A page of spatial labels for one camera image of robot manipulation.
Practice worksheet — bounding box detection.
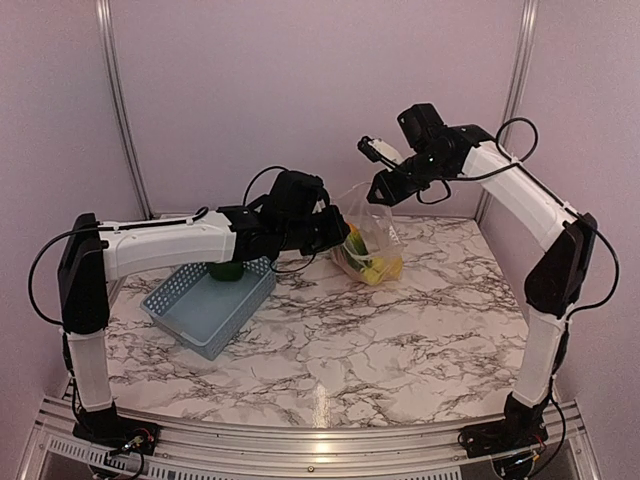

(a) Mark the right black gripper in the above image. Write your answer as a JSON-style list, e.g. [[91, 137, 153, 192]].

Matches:
[[366, 148, 452, 206]]

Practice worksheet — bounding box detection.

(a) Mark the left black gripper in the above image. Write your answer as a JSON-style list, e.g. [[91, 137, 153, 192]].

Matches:
[[281, 204, 351, 256]]

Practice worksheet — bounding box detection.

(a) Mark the clear zip top bag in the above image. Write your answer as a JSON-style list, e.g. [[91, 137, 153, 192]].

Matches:
[[330, 182, 404, 284]]

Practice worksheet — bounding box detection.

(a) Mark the yellow banana bunch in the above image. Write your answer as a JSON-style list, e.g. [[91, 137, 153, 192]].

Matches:
[[360, 257, 403, 286]]

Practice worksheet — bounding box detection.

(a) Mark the green bell pepper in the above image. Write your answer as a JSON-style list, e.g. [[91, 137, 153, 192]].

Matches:
[[207, 262, 244, 282]]

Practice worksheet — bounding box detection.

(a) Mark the grey perforated plastic basket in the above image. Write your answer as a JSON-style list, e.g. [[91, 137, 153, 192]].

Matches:
[[140, 257, 276, 360]]

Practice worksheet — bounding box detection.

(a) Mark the green orange mango toy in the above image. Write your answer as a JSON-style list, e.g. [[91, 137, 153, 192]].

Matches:
[[344, 223, 369, 256]]

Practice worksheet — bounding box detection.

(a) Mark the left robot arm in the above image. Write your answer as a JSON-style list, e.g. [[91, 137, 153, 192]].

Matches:
[[57, 170, 350, 445]]

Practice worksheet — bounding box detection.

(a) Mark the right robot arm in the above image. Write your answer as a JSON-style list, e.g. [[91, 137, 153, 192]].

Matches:
[[357, 103, 597, 448]]

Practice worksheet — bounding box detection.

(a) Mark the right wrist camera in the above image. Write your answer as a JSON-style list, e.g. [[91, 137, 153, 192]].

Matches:
[[357, 136, 404, 170]]

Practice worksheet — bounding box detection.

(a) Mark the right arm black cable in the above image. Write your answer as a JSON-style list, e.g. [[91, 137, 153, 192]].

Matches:
[[417, 117, 621, 321]]

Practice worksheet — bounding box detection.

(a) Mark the right aluminium frame post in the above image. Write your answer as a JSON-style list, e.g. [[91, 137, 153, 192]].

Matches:
[[501, 0, 540, 124]]

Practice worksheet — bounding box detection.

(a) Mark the aluminium frame post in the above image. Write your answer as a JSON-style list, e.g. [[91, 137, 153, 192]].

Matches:
[[501, 0, 540, 124], [95, 0, 153, 219]]

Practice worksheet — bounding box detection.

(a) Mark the front aluminium frame rail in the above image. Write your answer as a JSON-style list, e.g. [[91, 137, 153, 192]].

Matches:
[[14, 394, 604, 480]]

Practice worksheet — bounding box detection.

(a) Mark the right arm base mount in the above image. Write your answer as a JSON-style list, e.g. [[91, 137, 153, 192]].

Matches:
[[458, 393, 550, 458]]

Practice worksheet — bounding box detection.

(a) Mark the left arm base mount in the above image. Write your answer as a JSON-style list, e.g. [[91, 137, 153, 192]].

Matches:
[[73, 404, 160, 455]]

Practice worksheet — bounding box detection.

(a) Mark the left aluminium frame post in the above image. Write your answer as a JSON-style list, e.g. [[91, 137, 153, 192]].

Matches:
[[95, 0, 153, 219]]

